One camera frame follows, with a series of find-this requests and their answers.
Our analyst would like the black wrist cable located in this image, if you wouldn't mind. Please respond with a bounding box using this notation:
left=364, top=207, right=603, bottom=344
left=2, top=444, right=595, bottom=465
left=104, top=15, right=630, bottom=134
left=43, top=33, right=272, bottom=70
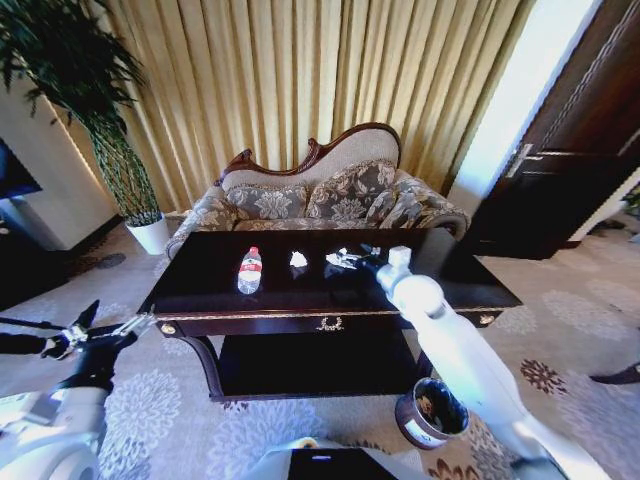
left=0, top=316, right=69, bottom=359

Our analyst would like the beige pleated curtain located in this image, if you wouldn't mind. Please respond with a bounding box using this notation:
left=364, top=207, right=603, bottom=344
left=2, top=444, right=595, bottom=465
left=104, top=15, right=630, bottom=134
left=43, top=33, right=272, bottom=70
left=99, top=0, right=539, bottom=217

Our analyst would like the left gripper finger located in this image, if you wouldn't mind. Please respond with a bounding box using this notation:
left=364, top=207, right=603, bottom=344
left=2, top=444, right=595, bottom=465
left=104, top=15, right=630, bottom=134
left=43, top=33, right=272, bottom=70
left=61, top=299, right=101, bottom=345
left=91, top=308, right=157, bottom=343

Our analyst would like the floral sofa cushion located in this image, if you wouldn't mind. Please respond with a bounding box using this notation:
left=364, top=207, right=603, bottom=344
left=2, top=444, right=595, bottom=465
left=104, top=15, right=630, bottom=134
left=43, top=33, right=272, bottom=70
left=224, top=182, right=309, bottom=222
left=367, top=185, right=419, bottom=229
left=304, top=162, right=399, bottom=222

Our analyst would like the white robot front shell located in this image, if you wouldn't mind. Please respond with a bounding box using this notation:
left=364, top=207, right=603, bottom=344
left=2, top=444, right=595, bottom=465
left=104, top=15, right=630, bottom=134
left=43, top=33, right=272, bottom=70
left=239, top=436, right=427, bottom=480

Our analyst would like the small green plant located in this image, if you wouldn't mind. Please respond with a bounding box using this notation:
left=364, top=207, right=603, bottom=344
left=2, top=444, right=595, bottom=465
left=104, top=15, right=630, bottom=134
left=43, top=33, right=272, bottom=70
left=621, top=183, right=640, bottom=219

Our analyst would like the dark curved furniture leg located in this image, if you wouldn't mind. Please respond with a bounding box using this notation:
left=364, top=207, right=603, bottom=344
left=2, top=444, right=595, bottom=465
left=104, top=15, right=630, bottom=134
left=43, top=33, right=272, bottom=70
left=589, top=363, right=640, bottom=387

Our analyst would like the dark wooden door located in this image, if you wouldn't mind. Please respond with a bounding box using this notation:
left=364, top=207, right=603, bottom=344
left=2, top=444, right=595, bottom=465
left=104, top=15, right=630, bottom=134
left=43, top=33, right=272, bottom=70
left=462, top=0, right=640, bottom=262

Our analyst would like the flat television screen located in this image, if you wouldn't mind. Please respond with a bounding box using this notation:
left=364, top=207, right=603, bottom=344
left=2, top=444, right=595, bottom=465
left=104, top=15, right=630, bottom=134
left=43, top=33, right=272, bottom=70
left=0, top=137, right=44, bottom=202

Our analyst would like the clear plastic water bottle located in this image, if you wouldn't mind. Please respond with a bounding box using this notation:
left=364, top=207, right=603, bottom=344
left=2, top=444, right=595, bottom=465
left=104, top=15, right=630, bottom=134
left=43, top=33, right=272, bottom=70
left=236, top=245, right=264, bottom=296

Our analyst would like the white plant pot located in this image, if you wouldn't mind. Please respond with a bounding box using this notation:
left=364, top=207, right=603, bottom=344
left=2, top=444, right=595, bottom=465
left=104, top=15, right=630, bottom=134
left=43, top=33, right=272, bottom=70
left=124, top=211, right=172, bottom=257

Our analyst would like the white television stand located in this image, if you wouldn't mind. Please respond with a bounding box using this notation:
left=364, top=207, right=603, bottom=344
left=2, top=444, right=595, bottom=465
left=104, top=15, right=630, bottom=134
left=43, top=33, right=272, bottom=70
left=0, top=191, right=67, bottom=252

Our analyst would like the dark wooden coffee table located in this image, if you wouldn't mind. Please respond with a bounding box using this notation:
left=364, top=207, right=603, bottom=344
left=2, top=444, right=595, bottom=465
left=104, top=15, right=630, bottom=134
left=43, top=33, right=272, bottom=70
left=137, top=227, right=524, bottom=404

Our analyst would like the tall green potted plant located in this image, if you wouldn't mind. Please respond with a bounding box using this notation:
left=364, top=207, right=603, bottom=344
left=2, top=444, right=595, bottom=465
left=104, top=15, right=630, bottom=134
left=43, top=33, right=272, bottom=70
left=0, top=0, right=164, bottom=227

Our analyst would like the floral upholstered wooden sofa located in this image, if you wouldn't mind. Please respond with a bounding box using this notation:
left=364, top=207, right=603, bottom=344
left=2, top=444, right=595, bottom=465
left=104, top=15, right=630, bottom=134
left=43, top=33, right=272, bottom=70
left=164, top=122, right=472, bottom=262

